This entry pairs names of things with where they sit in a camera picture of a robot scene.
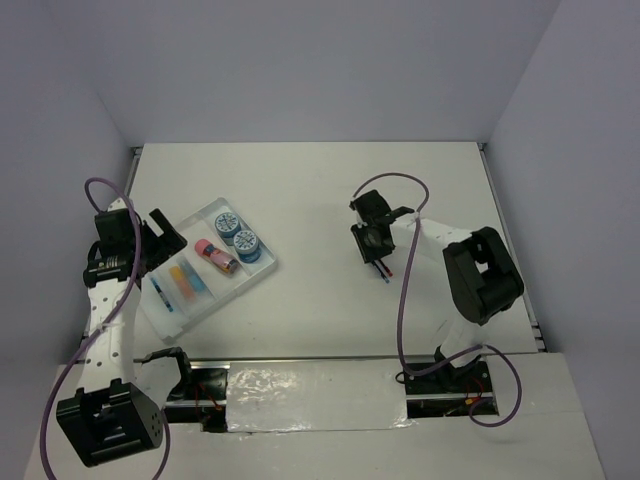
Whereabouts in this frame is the pink sticky notes tube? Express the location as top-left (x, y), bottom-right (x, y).
top-left (194, 239), bottom-right (239, 275)

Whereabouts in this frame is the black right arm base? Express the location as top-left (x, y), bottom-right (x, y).
top-left (395, 357), bottom-right (498, 419)

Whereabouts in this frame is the blue round splash-lid container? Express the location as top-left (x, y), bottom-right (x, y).
top-left (233, 229), bottom-right (261, 264)

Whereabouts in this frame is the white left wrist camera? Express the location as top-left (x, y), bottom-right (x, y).
top-left (106, 197), bottom-right (129, 213)

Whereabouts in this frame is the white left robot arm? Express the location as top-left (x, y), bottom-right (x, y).
top-left (55, 198), bottom-right (196, 467)

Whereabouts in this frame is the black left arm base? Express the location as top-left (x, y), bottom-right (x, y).
top-left (134, 347), bottom-right (228, 433)

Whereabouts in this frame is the blue round container in tray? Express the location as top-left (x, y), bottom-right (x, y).
top-left (214, 211), bottom-right (242, 242)

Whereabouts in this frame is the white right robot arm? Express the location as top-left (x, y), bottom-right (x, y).
top-left (349, 189), bottom-right (524, 391)

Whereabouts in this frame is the yellow pink highlighter pen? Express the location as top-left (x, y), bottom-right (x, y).
top-left (169, 266), bottom-right (196, 301)

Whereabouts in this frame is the silver foil sheet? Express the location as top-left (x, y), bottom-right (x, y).
top-left (226, 360), bottom-right (411, 433)

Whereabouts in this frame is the white divided plastic tray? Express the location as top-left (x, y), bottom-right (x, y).
top-left (140, 197), bottom-right (277, 342)

